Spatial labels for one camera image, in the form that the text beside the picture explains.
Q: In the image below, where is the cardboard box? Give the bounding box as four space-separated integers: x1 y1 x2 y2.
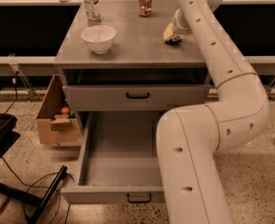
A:
36 75 81 146

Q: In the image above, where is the open grey lower drawer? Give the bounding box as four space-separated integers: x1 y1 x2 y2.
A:
62 111 165 204

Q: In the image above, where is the grey drawer cabinet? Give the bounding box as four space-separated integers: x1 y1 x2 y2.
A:
55 0 210 129

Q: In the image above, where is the black floor cable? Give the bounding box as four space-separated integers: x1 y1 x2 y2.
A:
0 72 76 224

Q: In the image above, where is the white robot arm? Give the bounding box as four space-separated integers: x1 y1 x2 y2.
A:
156 0 270 224

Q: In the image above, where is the closed grey upper drawer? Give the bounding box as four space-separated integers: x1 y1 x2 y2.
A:
62 85 209 111

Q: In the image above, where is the black chair base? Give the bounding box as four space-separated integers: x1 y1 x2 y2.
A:
0 89 72 224

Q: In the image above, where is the white ceramic bowl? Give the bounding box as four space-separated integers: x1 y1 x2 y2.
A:
81 25 117 54

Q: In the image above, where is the gold patterned can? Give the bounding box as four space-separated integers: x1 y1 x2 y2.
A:
138 0 152 17

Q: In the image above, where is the orange fruit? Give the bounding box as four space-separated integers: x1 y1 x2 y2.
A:
61 106 70 115

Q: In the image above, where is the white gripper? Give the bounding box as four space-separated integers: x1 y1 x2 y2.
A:
163 9 192 42

